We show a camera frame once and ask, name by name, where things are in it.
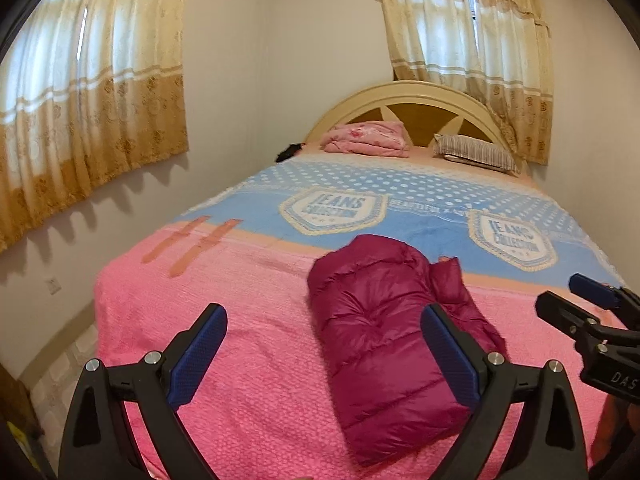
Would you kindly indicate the beige lace curtain panel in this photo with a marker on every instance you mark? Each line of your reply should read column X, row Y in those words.
column 425, row 25
column 515, row 60

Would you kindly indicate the cream wooden bed headboard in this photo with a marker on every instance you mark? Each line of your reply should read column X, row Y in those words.
column 425, row 112

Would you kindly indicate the folded pink floral quilt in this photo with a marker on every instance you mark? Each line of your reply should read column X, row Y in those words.
column 365, row 137

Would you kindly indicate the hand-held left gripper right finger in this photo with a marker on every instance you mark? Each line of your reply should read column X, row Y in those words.
column 450, row 360

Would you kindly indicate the peach bed sheet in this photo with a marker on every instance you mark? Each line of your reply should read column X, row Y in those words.
column 420, row 152

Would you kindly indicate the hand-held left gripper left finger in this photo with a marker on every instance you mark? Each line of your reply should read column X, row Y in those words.
column 197, row 352

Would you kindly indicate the bed with pink-blue bedspread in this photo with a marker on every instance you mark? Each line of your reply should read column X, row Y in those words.
column 225, row 270

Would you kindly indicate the dark cloth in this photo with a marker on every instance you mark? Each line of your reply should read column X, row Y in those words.
column 290, row 153

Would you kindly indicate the brown wooden furniture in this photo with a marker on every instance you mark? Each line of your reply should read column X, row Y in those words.
column 17, row 400

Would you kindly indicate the wide beige lace curtain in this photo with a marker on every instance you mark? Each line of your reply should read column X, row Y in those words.
column 100, row 85

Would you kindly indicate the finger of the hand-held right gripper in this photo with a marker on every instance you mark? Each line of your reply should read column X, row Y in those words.
column 565, row 312
column 592, row 290

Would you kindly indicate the magenta puffer jacket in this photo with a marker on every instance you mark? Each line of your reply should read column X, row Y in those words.
column 380, row 330

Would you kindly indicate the white wall outlet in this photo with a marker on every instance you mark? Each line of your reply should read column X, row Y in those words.
column 53, row 286

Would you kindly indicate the striped pillow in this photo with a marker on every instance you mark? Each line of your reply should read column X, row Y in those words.
column 475, row 152

